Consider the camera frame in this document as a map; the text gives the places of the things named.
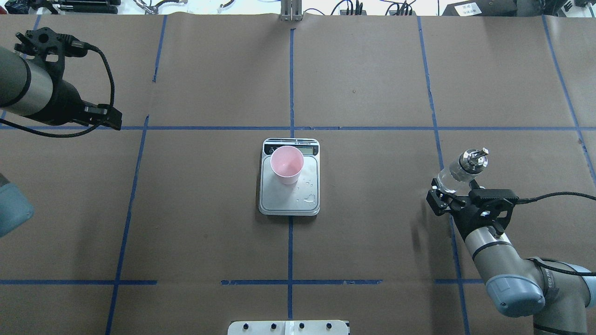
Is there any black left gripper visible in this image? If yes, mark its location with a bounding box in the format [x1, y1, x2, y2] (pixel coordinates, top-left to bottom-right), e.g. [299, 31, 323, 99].
[13, 27, 122, 131]

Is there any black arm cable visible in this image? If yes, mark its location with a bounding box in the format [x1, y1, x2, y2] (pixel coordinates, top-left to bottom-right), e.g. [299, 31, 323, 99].
[517, 192, 596, 205]
[0, 42, 116, 138]

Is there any aluminium frame post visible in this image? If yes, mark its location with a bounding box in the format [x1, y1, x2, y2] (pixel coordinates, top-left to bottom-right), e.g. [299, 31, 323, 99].
[279, 0, 304, 22]

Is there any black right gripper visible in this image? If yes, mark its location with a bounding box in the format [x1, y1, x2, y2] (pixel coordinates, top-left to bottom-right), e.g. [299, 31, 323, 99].
[426, 179, 519, 240]

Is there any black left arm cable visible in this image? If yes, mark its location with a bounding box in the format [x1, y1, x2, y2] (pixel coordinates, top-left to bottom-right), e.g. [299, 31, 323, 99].
[0, 42, 116, 138]

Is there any black folded tripod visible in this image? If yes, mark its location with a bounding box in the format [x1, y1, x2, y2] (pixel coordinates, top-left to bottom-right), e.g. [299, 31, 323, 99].
[26, 0, 121, 14]

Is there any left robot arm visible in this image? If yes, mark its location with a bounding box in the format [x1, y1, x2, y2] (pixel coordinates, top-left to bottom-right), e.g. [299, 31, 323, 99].
[0, 27, 122, 139]

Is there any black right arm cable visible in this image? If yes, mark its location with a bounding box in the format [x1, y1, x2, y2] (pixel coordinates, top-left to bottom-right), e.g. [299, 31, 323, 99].
[517, 192, 596, 205]

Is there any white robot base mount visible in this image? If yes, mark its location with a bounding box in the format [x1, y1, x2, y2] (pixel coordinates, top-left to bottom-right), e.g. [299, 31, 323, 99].
[227, 319, 351, 335]

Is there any digital kitchen scale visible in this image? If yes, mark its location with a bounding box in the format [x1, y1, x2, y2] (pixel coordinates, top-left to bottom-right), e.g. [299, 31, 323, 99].
[258, 138, 321, 216]

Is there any pink plastic cup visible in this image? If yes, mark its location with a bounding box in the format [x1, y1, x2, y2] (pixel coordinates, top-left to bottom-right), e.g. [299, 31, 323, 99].
[270, 146, 304, 185]

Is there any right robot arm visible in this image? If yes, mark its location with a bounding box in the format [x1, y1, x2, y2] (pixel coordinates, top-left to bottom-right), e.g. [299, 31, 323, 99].
[426, 178, 595, 335]

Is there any clear glass sauce bottle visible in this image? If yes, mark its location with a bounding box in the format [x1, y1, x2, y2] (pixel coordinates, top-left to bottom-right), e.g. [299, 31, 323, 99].
[437, 147, 489, 194]

